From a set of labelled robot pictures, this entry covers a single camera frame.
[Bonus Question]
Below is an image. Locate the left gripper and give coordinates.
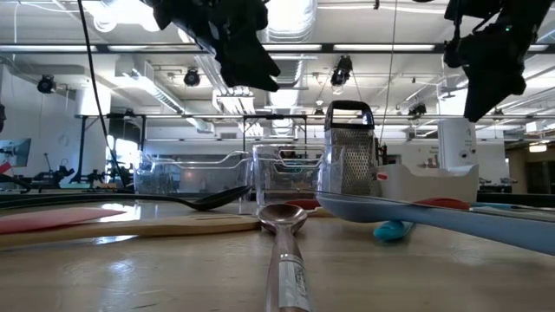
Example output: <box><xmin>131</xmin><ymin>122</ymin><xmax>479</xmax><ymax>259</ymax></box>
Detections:
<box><xmin>140</xmin><ymin>0</ymin><xmax>281</xmax><ymax>93</ymax></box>

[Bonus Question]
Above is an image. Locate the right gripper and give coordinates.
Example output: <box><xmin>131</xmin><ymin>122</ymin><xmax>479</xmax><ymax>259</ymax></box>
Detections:
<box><xmin>441</xmin><ymin>0</ymin><xmax>539</xmax><ymax>122</ymax></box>

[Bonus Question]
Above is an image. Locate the tall clear plastic bin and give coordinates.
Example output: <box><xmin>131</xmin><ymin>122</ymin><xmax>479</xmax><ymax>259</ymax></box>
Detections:
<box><xmin>252</xmin><ymin>144</ymin><xmax>346</xmax><ymax>207</ymax></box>

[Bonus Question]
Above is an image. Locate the teal handled knife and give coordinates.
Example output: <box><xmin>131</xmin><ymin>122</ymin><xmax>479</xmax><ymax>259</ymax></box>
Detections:
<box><xmin>470</xmin><ymin>200</ymin><xmax>555</xmax><ymax>214</ymax></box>

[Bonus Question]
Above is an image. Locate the knife with wooden handle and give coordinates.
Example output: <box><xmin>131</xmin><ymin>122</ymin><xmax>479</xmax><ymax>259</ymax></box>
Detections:
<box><xmin>306</xmin><ymin>206</ymin><xmax>335</xmax><ymax>218</ymax></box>

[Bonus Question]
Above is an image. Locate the grey-blue silicone spoon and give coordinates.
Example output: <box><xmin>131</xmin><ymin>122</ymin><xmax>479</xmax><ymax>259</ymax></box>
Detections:
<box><xmin>315</xmin><ymin>192</ymin><xmax>555</xmax><ymax>257</ymax></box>

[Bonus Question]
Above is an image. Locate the cyan silicone spatula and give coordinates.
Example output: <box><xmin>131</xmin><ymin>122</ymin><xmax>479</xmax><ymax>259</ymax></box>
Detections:
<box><xmin>372</xmin><ymin>219</ymin><xmax>416</xmax><ymax>243</ymax></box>

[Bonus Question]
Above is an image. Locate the light wooden slotted spatula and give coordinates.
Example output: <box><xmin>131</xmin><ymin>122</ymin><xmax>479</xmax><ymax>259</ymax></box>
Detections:
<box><xmin>0</xmin><ymin>212</ymin><xmax>262</xmax><ymax>251</ymax></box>

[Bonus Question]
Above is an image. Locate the pink silicone spatula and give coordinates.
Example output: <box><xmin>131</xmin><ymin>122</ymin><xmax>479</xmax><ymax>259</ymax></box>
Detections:
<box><xmin>0</xmin><ymin>206</ymin><xmax>127</xmax><ymax>236</ymax></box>

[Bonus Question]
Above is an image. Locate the white pillar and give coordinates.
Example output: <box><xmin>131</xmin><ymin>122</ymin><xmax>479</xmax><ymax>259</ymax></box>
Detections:
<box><xmin>437</xmin><ymin>88</ymin><xmax>478</xmax><ymax>170</ymax></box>

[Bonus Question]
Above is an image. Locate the white plastic bin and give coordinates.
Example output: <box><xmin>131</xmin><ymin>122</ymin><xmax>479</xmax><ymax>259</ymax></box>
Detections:
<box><xmin>375</xmin><ymin>163</ymin><xmax>480</xmax><ymax>205</ymax></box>

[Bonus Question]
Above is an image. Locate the wide clear plastic bin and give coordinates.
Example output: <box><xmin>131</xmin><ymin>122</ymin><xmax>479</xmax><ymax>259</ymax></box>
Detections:
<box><xmin>133</xmin><ymin>150</ymin><xmax>253</xmax><ymax>205</ymax></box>

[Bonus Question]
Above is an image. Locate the steel box grater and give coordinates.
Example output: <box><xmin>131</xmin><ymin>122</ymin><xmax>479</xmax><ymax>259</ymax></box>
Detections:
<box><xmin>323</xmin><ymin>100</ymin><xmax>383</xmax><ymax>197</ymax></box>

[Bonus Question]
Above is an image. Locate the copper metal spoon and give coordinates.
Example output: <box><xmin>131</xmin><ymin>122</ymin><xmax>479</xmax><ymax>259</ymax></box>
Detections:
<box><xmin>257</xmin><ymin>203</ymin><xmax>314</xmax><ymax>312</ymax></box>

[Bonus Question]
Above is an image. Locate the small monitor screen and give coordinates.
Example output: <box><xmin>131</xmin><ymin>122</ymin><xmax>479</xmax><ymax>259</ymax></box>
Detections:
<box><xmin>0</xmin><ymin>138</ymin><xmax>32</xmax><ymax>169</ymax></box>

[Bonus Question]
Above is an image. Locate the silver ventilation duct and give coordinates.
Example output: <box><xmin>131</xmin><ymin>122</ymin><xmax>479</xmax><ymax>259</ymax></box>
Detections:
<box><xmin>259</xmin><ymin>0</ymin><xmax>318</xmax><ymax>88</ymax></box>

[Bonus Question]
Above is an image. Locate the white rectangular air duct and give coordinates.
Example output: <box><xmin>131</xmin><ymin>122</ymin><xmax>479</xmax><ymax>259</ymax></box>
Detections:
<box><xmin>113</xmin><ymin>58</ymin><xmax>214</xmax><ymax>134</ymax></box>

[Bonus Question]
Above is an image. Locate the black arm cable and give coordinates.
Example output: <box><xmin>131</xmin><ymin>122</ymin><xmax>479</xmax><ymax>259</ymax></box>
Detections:
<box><xmin>76</xmin><ymin>0</ymin><xmax>127</xmax><ymax>190</ymax></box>

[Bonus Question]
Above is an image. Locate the black gantry frame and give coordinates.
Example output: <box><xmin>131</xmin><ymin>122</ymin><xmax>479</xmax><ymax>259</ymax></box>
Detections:
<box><xmin>71</xmin><ymin>113</ymin><xmax>310</xmax><ymax>192</ymax></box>

